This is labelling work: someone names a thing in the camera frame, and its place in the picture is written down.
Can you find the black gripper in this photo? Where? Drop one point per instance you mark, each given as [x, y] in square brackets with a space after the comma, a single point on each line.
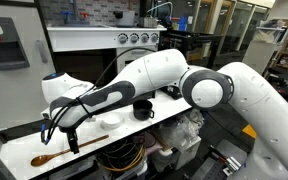
[71, 135]

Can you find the wooden spoon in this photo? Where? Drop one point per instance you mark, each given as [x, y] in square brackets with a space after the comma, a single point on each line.
[50, 156]

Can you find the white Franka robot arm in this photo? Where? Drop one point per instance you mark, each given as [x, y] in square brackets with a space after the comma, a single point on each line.
[184, 83]

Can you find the black mug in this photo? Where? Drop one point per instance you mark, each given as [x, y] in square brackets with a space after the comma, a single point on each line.
[142, 110]

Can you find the white bowl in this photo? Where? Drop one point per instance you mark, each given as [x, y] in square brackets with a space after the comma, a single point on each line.
[111, 120]

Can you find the clear plastic storage bin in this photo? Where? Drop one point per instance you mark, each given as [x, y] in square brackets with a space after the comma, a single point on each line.
[124, 168]

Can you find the pink soft item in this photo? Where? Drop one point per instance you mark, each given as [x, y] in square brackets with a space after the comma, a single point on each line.
[147, 140]

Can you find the white toy fridge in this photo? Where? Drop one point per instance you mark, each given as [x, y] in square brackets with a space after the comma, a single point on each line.
[17, 93]

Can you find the white toy oven door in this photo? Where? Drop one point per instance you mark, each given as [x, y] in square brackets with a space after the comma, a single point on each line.
[122, 63]

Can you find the clear plastic bag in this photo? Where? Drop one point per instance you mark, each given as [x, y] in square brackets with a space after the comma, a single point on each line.
[179, 131]

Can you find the white storage container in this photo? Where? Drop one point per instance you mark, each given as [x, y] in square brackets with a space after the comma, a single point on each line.
[184, 155]

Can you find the toy oven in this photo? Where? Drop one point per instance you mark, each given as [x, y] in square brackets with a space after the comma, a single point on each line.
[84, 36]

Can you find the toy faucet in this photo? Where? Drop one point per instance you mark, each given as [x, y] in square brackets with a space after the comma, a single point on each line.
[73, 13]

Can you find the grey toy pot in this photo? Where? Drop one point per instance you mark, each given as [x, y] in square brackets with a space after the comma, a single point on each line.
[125, 18]

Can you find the metal clamp with orange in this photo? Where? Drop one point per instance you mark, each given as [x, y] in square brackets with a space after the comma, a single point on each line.
[232, 165]

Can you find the small blue box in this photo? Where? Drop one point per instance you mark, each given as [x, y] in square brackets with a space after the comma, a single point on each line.
[183, 23]

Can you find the black pegboard base plate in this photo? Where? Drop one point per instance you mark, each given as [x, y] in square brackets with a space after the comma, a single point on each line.
[217, 156]

